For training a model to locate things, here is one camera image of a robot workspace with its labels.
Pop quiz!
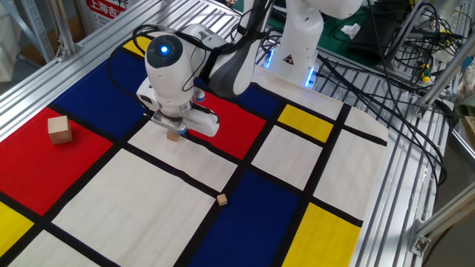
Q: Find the large wooden block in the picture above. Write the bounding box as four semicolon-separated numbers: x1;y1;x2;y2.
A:
47;115;73;145

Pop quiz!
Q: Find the aluminium table edge rail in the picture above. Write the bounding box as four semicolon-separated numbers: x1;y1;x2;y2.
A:
0;0;175;144

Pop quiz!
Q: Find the red white sign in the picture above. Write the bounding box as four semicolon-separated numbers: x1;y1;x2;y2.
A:
79;0;129;29

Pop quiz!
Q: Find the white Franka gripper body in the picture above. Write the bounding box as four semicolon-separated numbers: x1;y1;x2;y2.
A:
136;78;220;138

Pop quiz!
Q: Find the aluminium frame post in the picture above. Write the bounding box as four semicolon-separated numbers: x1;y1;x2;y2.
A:
407;181;475;257
416;36;475;112

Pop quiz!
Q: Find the grey perforated shelf post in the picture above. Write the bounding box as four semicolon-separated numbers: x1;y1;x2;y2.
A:
0;0;56;64

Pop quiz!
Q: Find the thick black table cable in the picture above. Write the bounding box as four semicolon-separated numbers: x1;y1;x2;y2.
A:
315;53;448;186

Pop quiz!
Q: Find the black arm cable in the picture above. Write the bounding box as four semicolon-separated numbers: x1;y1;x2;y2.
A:
106;0;290;114

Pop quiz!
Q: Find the slanted aluminium post with bracket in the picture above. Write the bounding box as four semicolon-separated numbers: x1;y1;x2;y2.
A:
46;0;85;63

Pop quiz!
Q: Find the yellow green screwdriver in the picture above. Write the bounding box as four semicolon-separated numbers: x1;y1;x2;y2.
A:
419;62;432;83

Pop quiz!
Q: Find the green mat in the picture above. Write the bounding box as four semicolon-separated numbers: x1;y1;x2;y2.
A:
237;0;390;68

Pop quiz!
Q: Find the black box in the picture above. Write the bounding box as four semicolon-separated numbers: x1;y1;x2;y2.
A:
348;14;401;64

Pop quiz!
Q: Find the crumpled white paper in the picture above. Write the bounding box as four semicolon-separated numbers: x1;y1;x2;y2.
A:
340;22;361;40

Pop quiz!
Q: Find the silver blue wrist camera module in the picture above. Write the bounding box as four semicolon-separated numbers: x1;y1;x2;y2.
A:
150;109;188;135

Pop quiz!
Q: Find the Mondrian pattern cloth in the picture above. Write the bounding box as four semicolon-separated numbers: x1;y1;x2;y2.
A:
0;33;390;267

